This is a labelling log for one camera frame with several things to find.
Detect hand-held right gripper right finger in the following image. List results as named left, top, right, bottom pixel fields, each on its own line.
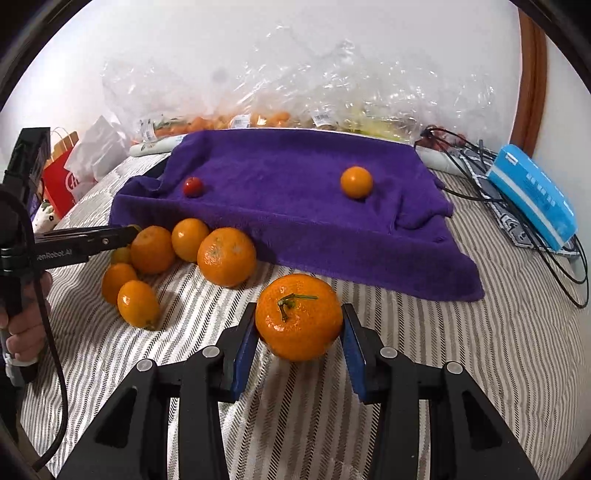
left=341, top=304, right=539, bottom=480

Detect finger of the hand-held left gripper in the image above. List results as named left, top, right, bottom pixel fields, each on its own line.
left=36, top=224, right=141, bottom=257

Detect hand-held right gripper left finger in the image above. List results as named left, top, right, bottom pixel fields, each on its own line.
left=58, top=302, right=258, bottom=480

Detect medium dimpled orange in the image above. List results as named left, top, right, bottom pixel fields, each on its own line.
left=130, top=226, right=177, bottom=275

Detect large mandarin with green stem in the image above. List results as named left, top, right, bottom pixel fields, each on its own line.
left=255, top=273, right=345, bottom=362

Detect oval smooth orange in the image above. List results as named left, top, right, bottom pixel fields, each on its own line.
left=117, top=280, right=161, bottom=330

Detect medium round orange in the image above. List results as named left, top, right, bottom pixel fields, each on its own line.
left=171, top=218, right=211, bottom=263

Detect large speckled mandarin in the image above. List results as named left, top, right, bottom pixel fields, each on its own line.
left=197, top=227, right=257, bottom=288

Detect person's left hand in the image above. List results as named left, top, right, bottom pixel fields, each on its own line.
left=0, top=271, right=52, bottom=366

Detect small round orange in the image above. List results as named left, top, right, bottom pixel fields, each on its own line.
left=102, top=263, right=138, bottom=305

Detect white patterned pouch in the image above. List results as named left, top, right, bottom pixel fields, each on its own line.
left=33, top=194, right=60, bottom=232

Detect red paper bag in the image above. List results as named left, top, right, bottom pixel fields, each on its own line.
left=41, top=128, right=80, bottom=220

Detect white plastic bag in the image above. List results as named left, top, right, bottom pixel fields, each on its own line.
left=65, top=115, right=129, bottom=184

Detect purple towel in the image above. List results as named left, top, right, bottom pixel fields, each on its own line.
left=110, top=130, right=485, bottom=303

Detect clear plastic bag of mandarins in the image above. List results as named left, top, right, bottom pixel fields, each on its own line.
left=102, top=60, right=222, bottom=141

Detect round smooth orange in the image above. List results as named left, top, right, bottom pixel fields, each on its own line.
left=340, top=166, right=374, bottom=199

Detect clear plastic bag of kumquats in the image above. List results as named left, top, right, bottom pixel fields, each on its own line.
left=212, top=28, right=324, bottom=131

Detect blue tissue pack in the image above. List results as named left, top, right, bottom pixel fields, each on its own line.
left=487, top=144, right=579, bottom=252

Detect clear plastic bag of yellow fruit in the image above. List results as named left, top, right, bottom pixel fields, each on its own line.
left=314, top=41, right=497, bottom=141

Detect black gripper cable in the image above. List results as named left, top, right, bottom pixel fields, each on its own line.
left=0, top=191, right=69, bottom=472

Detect tangled black cables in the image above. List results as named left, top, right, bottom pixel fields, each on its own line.
left=413, top=124, right=591, bottom=310

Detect brown wooden frame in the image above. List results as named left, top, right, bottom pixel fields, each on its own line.
left=510, top=9, right=549, bottom=158

